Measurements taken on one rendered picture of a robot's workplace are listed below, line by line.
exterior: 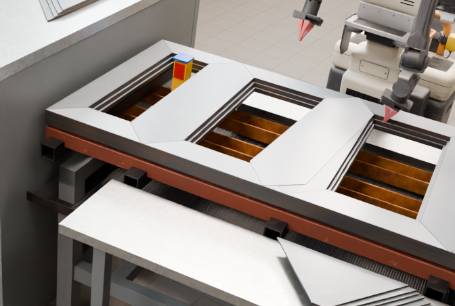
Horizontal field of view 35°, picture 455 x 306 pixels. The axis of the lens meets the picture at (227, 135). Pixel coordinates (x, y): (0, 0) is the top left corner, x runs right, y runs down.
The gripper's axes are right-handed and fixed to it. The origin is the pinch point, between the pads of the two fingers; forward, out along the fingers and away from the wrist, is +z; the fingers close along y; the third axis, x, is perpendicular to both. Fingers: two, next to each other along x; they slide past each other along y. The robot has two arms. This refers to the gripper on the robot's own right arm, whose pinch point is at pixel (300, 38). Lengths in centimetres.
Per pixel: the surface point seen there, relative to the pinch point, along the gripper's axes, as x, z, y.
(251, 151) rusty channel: -21.6, 42.7, 4.6
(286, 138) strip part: -39, 33, 21
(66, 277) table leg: -43, 104, -36
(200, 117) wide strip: -46, 36, -7
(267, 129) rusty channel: -3.4, 35.1, 1.0
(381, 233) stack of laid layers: -61, 46, 61
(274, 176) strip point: -59, 43, 28
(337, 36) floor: 295, -31, -78
